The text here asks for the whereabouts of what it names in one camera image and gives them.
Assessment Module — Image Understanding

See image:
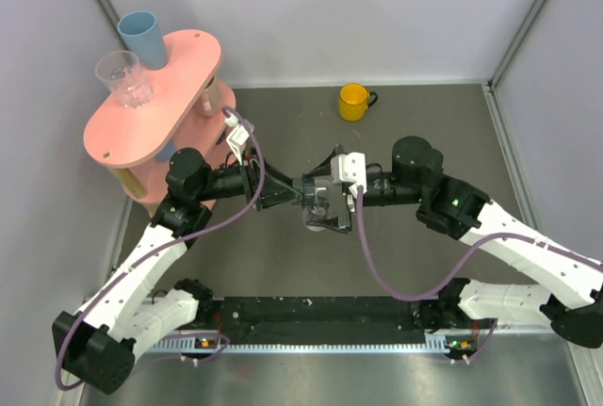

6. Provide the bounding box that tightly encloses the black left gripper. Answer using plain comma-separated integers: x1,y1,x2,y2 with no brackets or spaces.
195,146,302,210

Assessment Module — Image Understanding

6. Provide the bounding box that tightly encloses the grey threaded coupling nut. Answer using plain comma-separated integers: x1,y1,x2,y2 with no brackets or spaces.
292,177,318,209

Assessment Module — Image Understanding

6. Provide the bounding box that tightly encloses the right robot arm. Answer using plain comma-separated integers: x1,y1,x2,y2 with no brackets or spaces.
293,136,602,349

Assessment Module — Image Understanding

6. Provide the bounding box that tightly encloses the yellow mug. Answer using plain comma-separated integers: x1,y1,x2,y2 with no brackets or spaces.
338,83,379,122

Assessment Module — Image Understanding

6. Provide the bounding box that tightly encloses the pink metallic cup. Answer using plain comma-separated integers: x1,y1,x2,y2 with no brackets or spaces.
194,76,222,118

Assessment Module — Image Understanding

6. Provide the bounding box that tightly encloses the small blue cup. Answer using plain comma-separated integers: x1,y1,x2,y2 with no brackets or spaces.
154,139,176,163

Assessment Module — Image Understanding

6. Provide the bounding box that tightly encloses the pink tiered shelf stand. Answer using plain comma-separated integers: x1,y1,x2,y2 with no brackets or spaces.
83,29,235,215

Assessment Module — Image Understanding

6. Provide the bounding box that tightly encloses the clear drinking glass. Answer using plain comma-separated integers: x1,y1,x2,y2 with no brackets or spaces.
95,50,153,108

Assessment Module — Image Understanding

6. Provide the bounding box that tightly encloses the blue plastic cup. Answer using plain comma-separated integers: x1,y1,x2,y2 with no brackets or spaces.
117,10,168,70

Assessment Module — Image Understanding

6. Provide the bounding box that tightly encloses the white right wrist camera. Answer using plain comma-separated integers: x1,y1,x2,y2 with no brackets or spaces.
330,152,367,199

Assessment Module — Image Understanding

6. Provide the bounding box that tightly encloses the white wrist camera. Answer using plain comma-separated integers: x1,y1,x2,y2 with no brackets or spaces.
330,152,367,199
225,114,254,163

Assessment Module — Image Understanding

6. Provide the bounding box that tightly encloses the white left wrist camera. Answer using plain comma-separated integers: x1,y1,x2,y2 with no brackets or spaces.
225,114,254,163

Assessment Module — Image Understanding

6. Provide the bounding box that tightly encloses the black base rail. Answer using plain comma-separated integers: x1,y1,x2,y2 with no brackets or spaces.
211,296,449,346

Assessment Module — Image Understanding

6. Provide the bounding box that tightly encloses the white slotted cable duct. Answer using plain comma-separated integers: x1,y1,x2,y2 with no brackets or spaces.
147,333,477,355

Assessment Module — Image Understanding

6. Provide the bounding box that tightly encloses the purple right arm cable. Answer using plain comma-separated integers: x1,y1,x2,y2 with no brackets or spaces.
353,184,603,302

